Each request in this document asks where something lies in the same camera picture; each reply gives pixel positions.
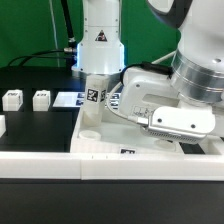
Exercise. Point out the white square table top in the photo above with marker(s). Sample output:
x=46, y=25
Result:
x=133, y=136

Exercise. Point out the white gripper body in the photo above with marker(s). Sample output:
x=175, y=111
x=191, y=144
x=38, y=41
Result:
x=144, y=91

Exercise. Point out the white U-shaped fence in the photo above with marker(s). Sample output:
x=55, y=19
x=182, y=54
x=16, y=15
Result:
x=129, y=158

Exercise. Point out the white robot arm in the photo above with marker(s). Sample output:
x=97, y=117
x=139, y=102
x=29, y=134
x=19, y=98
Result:
x=183, y=38

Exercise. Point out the white marker sheet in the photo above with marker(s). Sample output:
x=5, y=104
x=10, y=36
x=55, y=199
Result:
x=76, y=99

